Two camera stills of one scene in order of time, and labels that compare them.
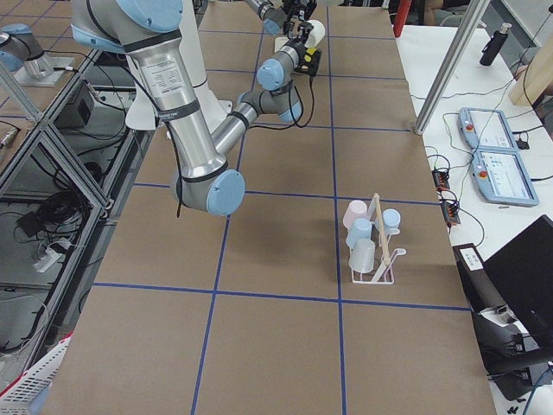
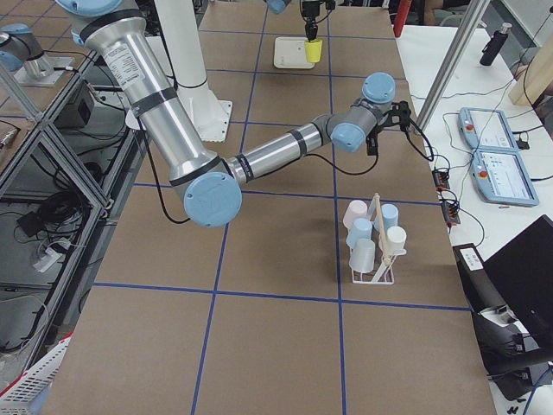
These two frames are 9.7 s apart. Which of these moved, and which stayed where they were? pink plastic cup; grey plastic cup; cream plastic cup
Moved: cream plastic cup
Stayed: grey plastic cup; pink plastic cup
